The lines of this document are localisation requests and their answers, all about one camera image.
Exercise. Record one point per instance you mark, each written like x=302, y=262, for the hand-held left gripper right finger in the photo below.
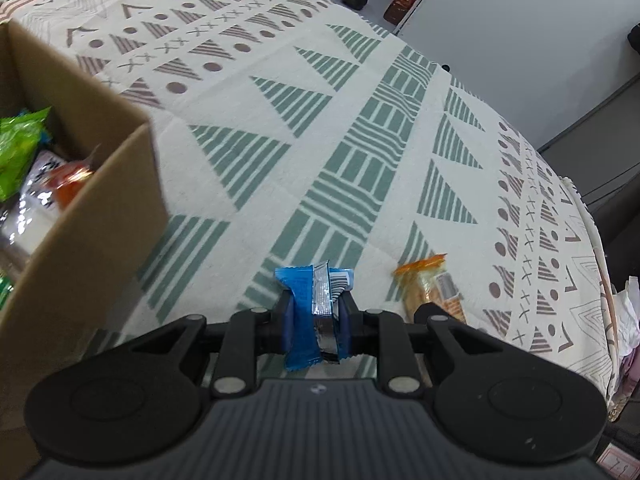
x=345, y=321

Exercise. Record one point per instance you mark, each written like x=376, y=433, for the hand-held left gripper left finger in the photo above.
x=287, y=321

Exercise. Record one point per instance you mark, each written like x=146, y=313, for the blue silver snack packet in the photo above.
x=305, y=300

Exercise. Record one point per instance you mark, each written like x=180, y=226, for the orange cracker packet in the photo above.
x=425, y=285

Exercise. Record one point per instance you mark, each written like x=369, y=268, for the brown cardboard box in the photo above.
x=90, y=260

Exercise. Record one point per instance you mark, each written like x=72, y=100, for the red orange snack packet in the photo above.
x=72, y=182

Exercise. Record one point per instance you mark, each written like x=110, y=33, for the clear white bread packet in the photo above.
x=30, y=205

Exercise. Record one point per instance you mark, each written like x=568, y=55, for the green snack packet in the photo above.
x=17, y=150

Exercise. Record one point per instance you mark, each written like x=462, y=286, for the patterned blanket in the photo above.
x=300, y=110

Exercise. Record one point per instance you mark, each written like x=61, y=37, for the white plastic bag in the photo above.
x=629, y=315

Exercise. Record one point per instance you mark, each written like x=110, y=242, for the pink printed paper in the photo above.
x=614, y=461

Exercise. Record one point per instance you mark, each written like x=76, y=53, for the black chair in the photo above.
x=610, y=160

